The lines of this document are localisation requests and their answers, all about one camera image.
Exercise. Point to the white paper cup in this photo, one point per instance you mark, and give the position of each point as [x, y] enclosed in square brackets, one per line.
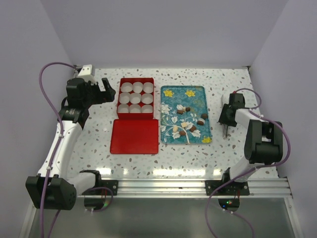
[135, 98]
[147, 109]
[124, 98]
[147, 98]
[123, 109]
[126, 87]
[148, 87]
[134, 109]
[137, 87]

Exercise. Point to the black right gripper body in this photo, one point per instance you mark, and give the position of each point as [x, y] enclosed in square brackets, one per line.
[224, 118]

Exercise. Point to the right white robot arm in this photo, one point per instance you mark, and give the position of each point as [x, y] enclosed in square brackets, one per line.
[263, 143]

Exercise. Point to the aluminium mounting rail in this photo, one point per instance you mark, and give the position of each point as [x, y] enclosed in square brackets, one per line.
[196, 188]

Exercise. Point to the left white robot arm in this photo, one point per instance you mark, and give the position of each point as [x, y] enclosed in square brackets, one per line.
[50, 189]

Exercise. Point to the red chocolate box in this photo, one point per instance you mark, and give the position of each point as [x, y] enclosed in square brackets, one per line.
[139, 116]

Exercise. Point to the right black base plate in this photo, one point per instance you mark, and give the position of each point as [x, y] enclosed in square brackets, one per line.
[232, 189]

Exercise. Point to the brown chocolate with wrapper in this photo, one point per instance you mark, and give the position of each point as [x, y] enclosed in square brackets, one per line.
[200, 122]

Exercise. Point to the red box lid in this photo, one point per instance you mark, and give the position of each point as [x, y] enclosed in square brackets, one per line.
[135, 137]

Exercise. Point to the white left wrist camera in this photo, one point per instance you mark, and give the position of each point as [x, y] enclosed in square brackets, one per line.
[87, 73]

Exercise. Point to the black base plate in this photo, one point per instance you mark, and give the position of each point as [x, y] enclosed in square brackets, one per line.
[99, 188]
[232, 189]

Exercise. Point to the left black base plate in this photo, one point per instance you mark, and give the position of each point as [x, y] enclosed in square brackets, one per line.
[99, 188]

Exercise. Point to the teal floral tray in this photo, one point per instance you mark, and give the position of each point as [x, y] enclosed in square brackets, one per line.
[178, 97]

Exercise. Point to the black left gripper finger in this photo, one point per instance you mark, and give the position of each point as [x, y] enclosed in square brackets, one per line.
[109, 95]
[106, 84]

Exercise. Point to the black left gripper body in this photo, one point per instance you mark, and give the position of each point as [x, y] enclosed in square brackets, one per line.
[94, 96]

